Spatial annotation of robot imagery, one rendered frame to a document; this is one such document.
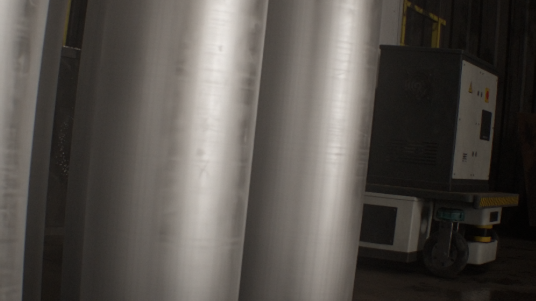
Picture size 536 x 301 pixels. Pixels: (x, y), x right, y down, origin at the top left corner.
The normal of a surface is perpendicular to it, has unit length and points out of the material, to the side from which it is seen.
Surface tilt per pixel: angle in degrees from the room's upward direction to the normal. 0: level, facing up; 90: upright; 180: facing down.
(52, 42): 90
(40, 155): 90
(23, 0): 90
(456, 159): 90
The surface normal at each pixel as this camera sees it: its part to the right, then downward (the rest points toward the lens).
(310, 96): 0.00, -0.03
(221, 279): 0.80, 0.07
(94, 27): -0.70, -0.09
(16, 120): 0.95, 0.09
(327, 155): 0.31, 0.01
